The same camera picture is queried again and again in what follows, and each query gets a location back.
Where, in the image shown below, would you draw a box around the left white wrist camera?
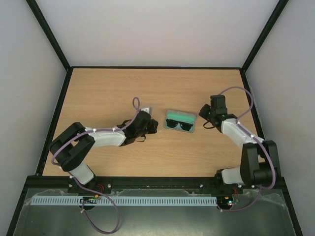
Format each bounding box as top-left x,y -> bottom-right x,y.
141,106 -> 152,115

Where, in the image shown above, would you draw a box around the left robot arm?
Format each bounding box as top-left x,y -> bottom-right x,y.
49,110 -> 158,185

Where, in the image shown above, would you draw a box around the light blue slotted cable duct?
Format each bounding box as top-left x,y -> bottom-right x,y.
31,196 -> 217,207

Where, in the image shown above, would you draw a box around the grey glasses case green inside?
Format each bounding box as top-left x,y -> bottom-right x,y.
163,110 -> 196,133

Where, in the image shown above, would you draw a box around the black front mounting rail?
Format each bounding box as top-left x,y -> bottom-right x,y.
24,175 -> 286,196

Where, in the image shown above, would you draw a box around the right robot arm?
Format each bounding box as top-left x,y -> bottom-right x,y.
199,94 -> 281,193

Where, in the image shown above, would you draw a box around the black aluminium frame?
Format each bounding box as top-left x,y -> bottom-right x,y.
6,0 -> 303,236

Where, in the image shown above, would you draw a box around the black round sunglasses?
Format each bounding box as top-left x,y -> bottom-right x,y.
166,119 -> 193,132

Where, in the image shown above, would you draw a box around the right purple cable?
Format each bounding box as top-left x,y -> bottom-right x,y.
216,86 -> 276,212

